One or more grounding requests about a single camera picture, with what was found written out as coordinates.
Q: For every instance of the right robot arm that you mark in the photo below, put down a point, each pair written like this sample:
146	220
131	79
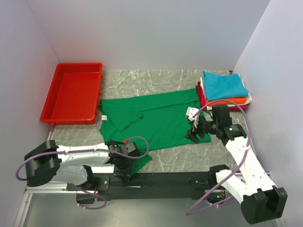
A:
259	197

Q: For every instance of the orange folded shirt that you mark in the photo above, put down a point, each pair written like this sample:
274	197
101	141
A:
237	100

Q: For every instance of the dark red folded shirt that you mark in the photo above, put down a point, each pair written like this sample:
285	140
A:
198	94

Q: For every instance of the teal folded shirt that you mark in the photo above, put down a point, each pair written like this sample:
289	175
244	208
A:
221	87

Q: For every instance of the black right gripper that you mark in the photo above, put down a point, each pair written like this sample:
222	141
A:
195	130

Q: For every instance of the green t shirt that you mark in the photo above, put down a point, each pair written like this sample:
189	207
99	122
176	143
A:
159	118

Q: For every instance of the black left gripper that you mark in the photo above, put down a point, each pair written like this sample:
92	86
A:
122	171

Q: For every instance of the magenta folded shirt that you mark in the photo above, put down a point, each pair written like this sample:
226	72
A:
209	108

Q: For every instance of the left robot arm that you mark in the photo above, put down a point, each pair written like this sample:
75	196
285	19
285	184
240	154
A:
50	162

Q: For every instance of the red plastic bin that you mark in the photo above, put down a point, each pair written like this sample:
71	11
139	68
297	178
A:
73	94

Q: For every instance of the white folded shirt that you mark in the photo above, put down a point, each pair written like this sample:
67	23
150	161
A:
249	98

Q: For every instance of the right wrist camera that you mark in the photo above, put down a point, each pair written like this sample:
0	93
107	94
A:
191	114

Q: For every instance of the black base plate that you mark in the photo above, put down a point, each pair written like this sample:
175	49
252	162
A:
154	185

